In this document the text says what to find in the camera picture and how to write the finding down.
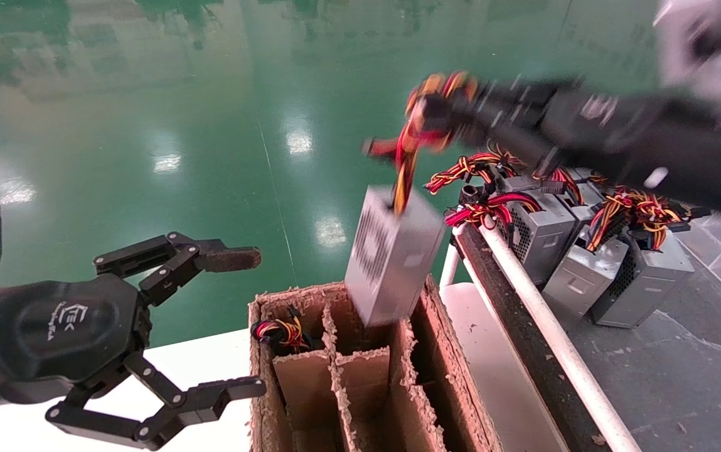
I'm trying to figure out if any brown cardboard box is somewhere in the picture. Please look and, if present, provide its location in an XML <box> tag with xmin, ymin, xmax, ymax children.
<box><xmin>247</xmin><ymin>281</ymin><xmax>502</xmax><ymax>452</ymax></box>

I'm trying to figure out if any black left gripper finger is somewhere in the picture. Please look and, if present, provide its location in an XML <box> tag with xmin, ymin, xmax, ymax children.
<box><xmin>93</xmin><ymin>232</ymin><xmax>262</xmax><ymax>307</ymax></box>

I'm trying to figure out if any silver power supply with wires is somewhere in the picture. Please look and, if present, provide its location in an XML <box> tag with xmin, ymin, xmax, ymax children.
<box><xmin>443</xmin><ymin>191</ymin><xmax>577</xmax><ymax>284</ymax></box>
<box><xmin>542</xmin><ymin>164</ymin><xmax>587</xmax><ymax>205</ymax></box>
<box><xmin>344</xmin><ymin>71</ymin><xmax>480</xmax><ymax>328</ymax></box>
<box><xmin>542</xmin><ymin>204</ymin><xmax>629</xmax><ymax>330</ymax></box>
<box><xmin>592</xmin><ymin>188</ymin><xmax>712</xmax><ymax>330</ymax></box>
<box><xmin>570</xmin><ymin>168</ymin><xmax>609</xmax><ymax>239</ymax></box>
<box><xmin>424</xmin><ymin>151</ymin><xmax>546</xmax><ymax>194</ymax></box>
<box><xmin>252</xmin><ymin>306</ymin><xmax>311</xmax><ymax>352</ymax></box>

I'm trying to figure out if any black rough edge strip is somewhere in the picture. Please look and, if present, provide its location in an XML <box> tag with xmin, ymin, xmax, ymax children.
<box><xmin>457</xmin><ymin>226</ymin><xmax>609</xmax><ymax>452</ymax></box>

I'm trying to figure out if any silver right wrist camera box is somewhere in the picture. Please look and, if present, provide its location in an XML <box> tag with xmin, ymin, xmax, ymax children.
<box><xmin>654</xmin><ymin>0</ymin><xmax>721</xmax><ymax>123</ymax></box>

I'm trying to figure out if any long white pipe rail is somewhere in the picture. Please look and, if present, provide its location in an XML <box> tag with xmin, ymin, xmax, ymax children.
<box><xmin>454</xmin><ymin>223</ymin><xmax>643</xmax><ymax>452</ymax></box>

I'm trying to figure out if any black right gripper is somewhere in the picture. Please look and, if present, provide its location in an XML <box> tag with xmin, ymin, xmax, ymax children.
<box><xmin>461</xmin><ymin>77</ymin><xmax>675</xmax><ymax>178</ymax></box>

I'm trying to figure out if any short white pipe leg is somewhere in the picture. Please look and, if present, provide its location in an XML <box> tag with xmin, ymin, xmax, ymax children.
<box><xmin>441</xmin><ymin>244</ymin><xmax>462</xmax><ymax>288</ymax></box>

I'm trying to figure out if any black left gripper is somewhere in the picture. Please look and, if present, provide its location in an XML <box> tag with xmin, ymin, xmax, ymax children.
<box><xmin>0</xmin><ymin>274</ymin><xmax>267</xmax><ymax>451</ymax></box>

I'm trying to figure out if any cardboard divider grid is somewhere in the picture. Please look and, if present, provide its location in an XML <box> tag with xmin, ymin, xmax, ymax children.
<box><xmin>272</xmin><ymin>304</ymin><xmax>446</xmax><ymax>452</ymax></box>

